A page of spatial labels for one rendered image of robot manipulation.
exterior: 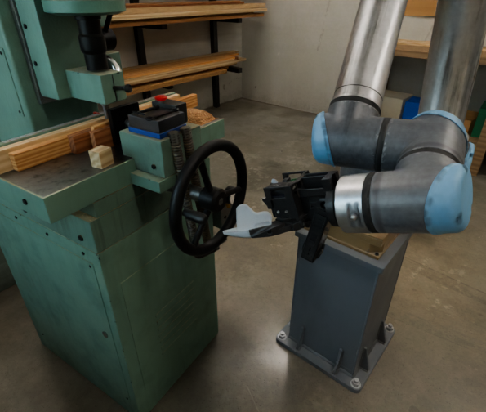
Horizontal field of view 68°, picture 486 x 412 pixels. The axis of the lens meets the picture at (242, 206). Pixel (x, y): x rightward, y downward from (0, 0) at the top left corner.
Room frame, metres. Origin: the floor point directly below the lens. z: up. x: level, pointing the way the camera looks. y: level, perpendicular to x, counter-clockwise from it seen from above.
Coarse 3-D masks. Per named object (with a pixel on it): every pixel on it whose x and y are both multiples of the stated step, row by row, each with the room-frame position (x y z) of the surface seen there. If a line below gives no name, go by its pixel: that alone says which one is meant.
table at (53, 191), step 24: (216, 120) 1.08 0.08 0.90; (120, 144) 0.88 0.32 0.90; (48, 168) 0.73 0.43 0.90; (72, 168) 0.73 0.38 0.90; (96, 168) 0.73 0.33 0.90; (120, 168) 0.75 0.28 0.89; (0, 192) 0.69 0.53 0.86; (24, 192) 0.63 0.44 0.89; (48, 192) 0.62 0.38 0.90; (72, 192) 0.65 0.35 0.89; (96, 192) 0.69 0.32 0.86; (48, 216) 0.60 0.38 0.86
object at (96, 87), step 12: (72, 72) 0.94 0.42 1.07; (84, 72) 0.92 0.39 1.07; (96, 72) 0.92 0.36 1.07; (108, 72) 0.92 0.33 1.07; (120, 72) 0.93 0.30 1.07; (72, 84) 0.95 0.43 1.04; (84, 84) 0.92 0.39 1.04; (96, 84) 0.89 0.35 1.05; (108, 84) 0.90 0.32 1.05; (120, 84) 0.93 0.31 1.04; (72, 96) 0.95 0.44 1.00; (84, 96) 0.92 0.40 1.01; (96, 96) 0.90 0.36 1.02; (108, 96) 0.89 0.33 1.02; (120, 96) 0.92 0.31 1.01
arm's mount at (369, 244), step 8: (328, 232) 0.95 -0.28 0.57; (336, 232) 0.93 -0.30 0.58; (344, 232) 0.92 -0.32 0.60; (336, 240) 0.93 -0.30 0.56; (344, 240) 0.91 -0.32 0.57; (352, 240) 0.90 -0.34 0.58; (360, 240) 0.88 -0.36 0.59; (368, 240) 0.87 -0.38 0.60; (376, 240) 0.85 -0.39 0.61; (384, 240) 0.85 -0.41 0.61; (392, 240) 0.92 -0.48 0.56; (352, 248) 0.89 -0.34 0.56; (360, 248) 0.88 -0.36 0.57; (368, 248) 0.86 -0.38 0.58; (376, 248) 0.86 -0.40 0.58; (384, 248) 0.87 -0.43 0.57; (368, 256) 0.86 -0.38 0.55; (376, 256) 0.85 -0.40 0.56
